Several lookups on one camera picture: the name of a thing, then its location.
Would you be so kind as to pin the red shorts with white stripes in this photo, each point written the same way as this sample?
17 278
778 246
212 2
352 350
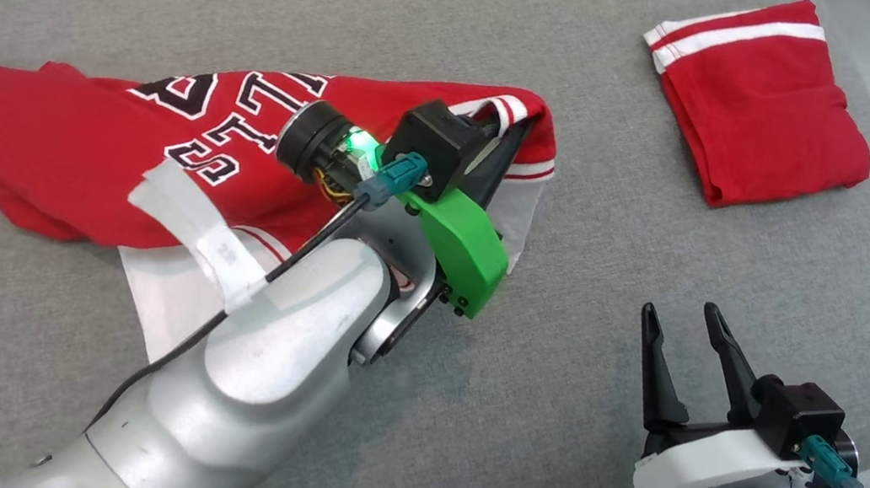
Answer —
760 111

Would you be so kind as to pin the teal camera connector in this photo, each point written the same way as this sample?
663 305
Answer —
393 179
829 470

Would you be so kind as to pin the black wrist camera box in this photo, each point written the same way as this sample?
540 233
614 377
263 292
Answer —
436 142
802 419

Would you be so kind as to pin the red and white jersey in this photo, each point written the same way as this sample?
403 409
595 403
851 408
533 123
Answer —
75 142

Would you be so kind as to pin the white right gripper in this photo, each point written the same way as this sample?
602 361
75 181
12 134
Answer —
702 464

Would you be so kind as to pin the white tape strip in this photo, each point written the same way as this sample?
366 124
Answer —
192 214

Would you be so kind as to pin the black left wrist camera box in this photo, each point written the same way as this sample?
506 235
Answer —
436 142

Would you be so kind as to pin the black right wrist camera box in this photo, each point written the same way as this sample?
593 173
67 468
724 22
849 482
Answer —
802 419

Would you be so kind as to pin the teal left camera connector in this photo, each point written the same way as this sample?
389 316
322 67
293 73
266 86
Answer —
393 179

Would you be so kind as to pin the teal right camera connector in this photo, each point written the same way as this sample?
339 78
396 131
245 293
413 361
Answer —
829 470

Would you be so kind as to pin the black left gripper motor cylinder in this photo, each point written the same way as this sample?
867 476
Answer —
309 137

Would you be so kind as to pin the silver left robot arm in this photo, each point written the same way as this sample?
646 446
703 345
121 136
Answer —
253 389

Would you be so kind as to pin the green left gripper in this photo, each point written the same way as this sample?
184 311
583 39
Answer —
468 249

